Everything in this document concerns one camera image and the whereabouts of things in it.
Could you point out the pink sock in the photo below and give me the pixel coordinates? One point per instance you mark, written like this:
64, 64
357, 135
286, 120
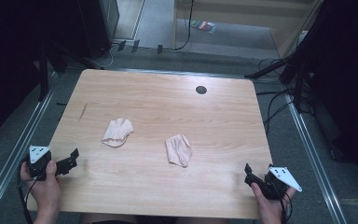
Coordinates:
178, 150
117, 132

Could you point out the metal floor rail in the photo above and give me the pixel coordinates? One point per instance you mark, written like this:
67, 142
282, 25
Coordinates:
313, 158
18, 146

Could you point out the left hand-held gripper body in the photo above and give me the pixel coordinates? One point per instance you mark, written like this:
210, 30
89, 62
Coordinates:
38, 155

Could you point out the black round table grommet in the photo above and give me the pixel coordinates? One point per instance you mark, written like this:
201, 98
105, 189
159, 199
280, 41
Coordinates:
201, 90

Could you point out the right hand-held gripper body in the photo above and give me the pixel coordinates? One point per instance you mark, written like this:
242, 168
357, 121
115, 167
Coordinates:
280, 180

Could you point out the colourful packet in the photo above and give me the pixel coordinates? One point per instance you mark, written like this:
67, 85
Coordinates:
203, 26

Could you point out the black metal stand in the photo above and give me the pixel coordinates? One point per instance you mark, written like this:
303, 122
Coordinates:
43, 74

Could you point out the person's right hand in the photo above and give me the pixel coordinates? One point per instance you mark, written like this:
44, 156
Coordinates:
270, 208

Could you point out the black tripod stand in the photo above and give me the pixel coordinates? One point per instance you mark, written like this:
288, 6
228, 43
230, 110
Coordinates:
297, 81

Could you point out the black cabinet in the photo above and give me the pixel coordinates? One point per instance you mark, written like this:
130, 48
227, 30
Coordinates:
96, 25

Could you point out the person's left hand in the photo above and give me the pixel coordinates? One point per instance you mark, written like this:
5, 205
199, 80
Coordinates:
45, 189

